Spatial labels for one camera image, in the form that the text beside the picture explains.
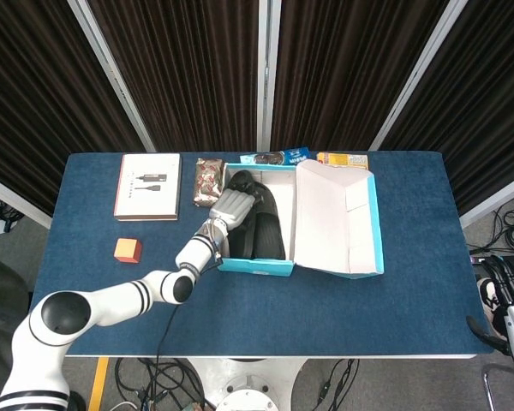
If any metal chair frame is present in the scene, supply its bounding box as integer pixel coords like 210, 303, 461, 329
482, 362, 514, 411

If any orange wooden cube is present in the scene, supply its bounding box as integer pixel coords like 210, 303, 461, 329
113, 237, 143, 264

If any dark ribbed partition panel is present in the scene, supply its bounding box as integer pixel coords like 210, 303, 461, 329
379, 0, 514, 215
270, 0, 449, 152
0, 0, 146, 217
87, 0, 262, 153

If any white sneaker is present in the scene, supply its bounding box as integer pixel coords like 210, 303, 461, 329
475, 277, 506, 331

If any light blue shoe box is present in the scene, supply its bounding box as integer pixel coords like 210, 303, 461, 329
217, 158, 386, 280

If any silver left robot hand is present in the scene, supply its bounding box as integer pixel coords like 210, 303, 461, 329
208, 179, 263, 231

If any white cable product box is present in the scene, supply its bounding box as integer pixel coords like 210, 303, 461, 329
113, 152, 183, 223

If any brown foil snack packet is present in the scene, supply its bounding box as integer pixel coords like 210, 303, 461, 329
193, 158, 224, 209

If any yellow floor tape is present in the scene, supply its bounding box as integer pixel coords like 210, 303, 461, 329
87, 357, 111, 411

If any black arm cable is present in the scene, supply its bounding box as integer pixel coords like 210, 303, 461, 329
155, 301, 182, 360

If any white partition post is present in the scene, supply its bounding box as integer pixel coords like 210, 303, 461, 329
67, 0, 158, 154
256, 0, 283, 153
368, 0, 470, 152

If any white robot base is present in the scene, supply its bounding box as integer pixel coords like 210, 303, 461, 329
183, 357, 309, 411

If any yellow snack packet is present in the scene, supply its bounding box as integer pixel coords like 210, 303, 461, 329
316, 152, 369, 171

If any white partition bottom rail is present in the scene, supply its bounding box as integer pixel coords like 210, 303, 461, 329
0, 170, 53, 230
457, 169, 514, 229

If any blue cookie package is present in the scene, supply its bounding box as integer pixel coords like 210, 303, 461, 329
239, 146, 312, 166

